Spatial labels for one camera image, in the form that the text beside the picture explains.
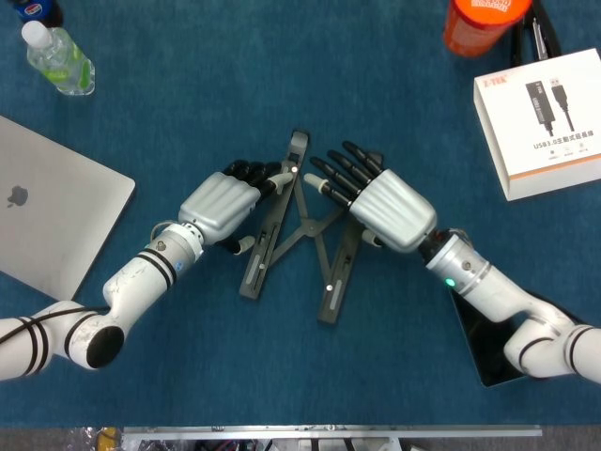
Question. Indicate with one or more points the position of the dark cola bottle blue label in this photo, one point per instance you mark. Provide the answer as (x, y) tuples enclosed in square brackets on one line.
[(33, 9)]

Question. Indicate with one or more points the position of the clear plastic bag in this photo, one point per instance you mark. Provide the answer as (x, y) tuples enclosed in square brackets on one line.
[(84, 439)]

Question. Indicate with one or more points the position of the clear water bottle green label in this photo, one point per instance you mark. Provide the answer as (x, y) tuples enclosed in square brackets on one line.
[(58, 58)]

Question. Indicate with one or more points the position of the aluminium table edge rail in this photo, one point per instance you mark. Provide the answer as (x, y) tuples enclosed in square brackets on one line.
[(328, 432)]

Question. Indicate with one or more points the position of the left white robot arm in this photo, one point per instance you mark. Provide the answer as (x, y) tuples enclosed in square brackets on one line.
[(136, 282)]

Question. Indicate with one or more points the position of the orange cylindrical snack can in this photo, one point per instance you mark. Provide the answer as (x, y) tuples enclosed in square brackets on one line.
[(474, 28)]

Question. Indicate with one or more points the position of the black smartphone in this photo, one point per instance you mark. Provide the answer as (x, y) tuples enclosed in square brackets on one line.
[(488, 352)]

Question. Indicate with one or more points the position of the blue felt table cloth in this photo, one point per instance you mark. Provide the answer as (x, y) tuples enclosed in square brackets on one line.
[(188, 376)]

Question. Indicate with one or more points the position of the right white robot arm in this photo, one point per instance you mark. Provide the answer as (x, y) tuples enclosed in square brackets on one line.
[(493, 286)]

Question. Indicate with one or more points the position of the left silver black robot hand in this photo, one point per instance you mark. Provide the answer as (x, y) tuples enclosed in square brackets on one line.
[(220, 204)]

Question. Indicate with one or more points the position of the black folding laptop stand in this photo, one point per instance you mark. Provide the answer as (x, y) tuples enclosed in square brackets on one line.
[(260, 270)]

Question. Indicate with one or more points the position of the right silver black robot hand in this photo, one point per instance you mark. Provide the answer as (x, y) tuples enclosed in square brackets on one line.
[(394, 211)]

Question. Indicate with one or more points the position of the silver laptop with apple logo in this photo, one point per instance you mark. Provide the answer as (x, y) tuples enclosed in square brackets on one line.
[(56, 221)]

